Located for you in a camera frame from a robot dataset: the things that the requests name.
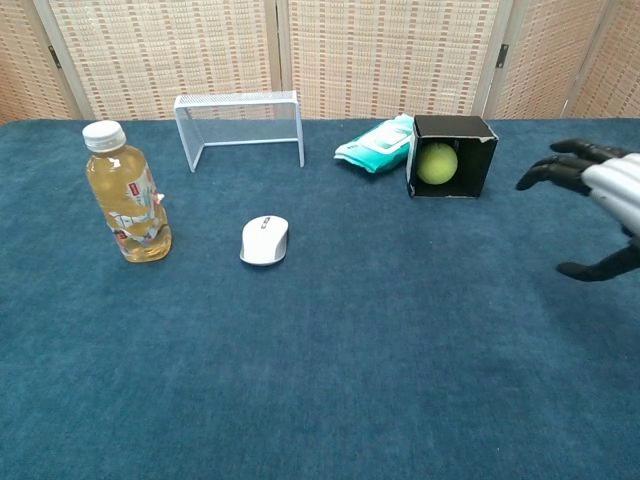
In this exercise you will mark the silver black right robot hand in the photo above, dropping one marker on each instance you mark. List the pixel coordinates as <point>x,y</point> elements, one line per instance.
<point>617,185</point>

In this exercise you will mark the green wet wipes pack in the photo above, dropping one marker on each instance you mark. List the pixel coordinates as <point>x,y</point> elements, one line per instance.
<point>380,147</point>

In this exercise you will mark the white computer mouse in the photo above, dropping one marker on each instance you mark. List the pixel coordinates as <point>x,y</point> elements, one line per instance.
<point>263,241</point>

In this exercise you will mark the yellow tennis ball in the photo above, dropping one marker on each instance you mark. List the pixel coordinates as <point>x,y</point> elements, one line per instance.
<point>437,163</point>

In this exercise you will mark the woven bamboo folding screen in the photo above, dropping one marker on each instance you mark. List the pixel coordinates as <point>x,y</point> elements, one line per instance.
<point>320,55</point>

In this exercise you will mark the black cardboard box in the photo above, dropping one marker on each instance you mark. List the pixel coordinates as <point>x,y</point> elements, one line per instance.
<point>450,157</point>

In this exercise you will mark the blue carpet table cover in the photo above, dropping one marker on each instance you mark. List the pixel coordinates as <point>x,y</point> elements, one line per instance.
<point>320,350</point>

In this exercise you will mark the yellow tea bottle white cap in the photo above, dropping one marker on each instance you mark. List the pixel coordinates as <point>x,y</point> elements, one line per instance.
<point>127,200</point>

